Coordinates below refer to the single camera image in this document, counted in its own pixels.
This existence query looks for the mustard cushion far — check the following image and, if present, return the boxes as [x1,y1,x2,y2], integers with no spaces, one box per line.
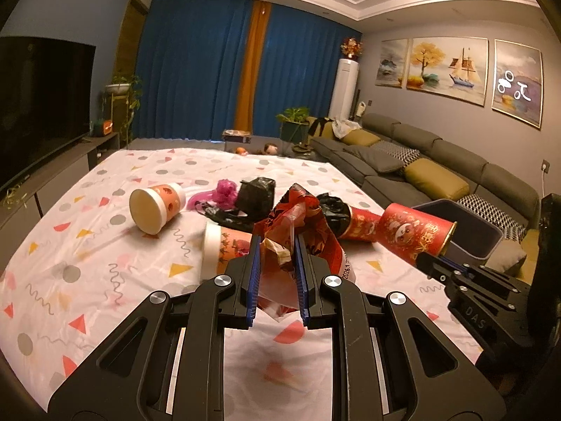
[342,128,381,147]

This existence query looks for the small black plastic bag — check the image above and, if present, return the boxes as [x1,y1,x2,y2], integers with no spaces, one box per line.
[318,193,351,238]

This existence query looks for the beige cushion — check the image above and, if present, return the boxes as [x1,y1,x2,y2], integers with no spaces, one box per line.
[486,240,527,276]

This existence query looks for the grey sectional sofa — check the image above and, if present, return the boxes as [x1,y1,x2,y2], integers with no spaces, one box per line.
[308,114,539,276]

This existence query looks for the left landscape painting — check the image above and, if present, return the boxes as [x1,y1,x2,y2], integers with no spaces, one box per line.
[376,39,409,87]

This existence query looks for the orange curtain strip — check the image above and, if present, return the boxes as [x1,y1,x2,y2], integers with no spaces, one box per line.
[234,0,272,132]

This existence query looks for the pink plastic bag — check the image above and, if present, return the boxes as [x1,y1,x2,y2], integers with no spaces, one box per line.
[185,179,238,211]

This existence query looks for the patterned white tablecloth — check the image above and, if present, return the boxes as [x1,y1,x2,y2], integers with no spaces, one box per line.
[0,147,483,421]

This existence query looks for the sailboat tree painting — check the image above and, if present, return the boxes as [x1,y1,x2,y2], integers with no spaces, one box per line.
[406,36,489,107]

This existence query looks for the red flower decoration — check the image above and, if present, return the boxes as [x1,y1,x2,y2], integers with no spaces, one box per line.
[340,37,362,61]

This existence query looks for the landscape painting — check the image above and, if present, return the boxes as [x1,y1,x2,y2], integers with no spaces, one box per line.
[492,39,543,130]
[376,39,409,87]

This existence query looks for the grey trash bin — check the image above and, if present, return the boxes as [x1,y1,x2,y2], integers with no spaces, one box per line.
[414,199,503,266]

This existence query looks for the red white plastic wrapper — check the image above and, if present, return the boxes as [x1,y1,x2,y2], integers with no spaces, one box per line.
[254,183,356,321]

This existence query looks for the blue curtains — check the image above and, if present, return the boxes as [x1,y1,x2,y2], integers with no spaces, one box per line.
[132,0,361,140]

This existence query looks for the pink white paper cup near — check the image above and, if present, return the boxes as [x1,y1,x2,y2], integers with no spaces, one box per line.
[201,222,251,280]

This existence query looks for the plant on wooden stand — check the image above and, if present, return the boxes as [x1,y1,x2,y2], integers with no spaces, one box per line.
[103,74,143,147]

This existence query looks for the black flat television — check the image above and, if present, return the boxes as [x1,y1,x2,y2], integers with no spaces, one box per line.
[1,36,96,189]

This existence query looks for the white standing air conditioner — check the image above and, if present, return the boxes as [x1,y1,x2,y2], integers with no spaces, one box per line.
[328,59,359,120]

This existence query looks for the black white patterned cushion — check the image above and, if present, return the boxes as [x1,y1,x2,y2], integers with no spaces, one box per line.
[372,141,421,167]

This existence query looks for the pink white paper cup far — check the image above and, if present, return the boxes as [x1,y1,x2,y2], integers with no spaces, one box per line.
[128,182,187,236]

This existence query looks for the mustard cushion near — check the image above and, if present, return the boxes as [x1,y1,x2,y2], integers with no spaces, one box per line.
[404,159,470,201]

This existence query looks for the grey tv cabinet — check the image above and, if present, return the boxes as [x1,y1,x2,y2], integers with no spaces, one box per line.
[1,132,120,269]

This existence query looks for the potted green plant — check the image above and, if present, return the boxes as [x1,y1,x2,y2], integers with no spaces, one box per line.
[276,107,310,145]

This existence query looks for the pink white paper cup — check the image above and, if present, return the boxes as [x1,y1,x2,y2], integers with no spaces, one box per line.
[201,222,251,280]
[128,182,187,236]

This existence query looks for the mustard cushion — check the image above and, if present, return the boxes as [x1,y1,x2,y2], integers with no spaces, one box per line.
[404,159,470,201]
[342,128,381,147]

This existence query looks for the grey cushion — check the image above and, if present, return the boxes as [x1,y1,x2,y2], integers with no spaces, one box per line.
[343,146,404,174]

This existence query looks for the right landscape painting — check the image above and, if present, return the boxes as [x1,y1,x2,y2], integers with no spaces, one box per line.
[492,39,543,130]

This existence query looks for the red paper cup gold rim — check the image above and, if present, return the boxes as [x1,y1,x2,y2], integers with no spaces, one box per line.
[374,202,457,266]

